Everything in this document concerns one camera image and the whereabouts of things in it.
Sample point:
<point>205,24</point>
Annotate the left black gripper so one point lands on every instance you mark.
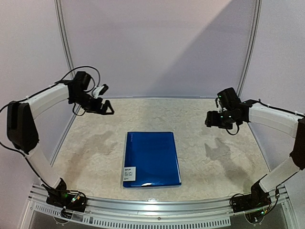
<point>98,110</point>

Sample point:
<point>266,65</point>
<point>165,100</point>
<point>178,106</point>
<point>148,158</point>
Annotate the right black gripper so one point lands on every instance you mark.
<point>212,118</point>

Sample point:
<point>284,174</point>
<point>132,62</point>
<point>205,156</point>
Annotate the blue file folder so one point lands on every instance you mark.
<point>150,160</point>

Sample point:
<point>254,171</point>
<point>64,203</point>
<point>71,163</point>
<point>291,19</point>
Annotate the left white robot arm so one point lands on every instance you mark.
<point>21,115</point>

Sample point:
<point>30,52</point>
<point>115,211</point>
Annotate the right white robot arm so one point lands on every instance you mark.
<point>284,127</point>

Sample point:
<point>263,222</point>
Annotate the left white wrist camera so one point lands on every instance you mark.
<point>99,90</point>

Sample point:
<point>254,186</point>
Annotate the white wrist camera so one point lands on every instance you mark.
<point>218,105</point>
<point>99,90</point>

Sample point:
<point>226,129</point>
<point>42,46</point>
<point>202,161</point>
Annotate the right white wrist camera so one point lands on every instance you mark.
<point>218,105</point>

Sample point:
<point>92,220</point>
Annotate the aluminium front rail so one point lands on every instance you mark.
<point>208,209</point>

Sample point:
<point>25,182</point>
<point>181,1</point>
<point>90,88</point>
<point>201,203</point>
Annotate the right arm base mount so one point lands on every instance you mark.
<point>256,199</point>

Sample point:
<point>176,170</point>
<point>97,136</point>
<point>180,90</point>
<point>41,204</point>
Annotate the perforated white cable tray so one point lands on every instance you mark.
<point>45,217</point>

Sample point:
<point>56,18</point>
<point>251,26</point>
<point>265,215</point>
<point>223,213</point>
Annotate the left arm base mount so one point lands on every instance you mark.
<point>67,199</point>

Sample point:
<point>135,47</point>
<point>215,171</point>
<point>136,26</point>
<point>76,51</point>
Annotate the left aluminium corner post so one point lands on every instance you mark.
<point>64,37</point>

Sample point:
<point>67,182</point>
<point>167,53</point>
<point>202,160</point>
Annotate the aluminium corner post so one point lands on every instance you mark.
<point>64,37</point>
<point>250,46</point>

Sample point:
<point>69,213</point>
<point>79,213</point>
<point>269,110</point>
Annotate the right aluminium corner post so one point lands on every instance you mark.
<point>250,46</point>

